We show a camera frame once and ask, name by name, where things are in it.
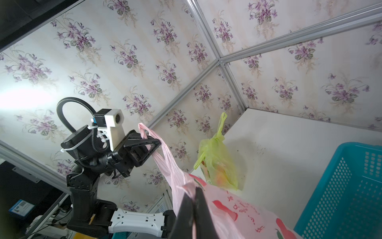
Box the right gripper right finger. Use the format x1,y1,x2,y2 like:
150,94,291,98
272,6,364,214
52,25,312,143
194,187,219,239

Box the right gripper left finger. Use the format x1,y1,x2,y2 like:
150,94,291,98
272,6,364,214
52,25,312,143
169,194,194,239

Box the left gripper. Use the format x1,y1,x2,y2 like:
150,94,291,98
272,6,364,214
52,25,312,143
102,130,161,178

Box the pink plastic bag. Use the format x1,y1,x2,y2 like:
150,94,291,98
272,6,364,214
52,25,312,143
138,123,300,239

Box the yellow-green plastic bag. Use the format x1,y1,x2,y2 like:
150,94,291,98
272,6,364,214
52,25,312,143
194,113,238,190

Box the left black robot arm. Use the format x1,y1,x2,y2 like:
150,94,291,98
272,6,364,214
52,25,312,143
56,97,176,239

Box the teal plastic basket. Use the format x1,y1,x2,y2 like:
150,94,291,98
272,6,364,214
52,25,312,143
294,142,382,239

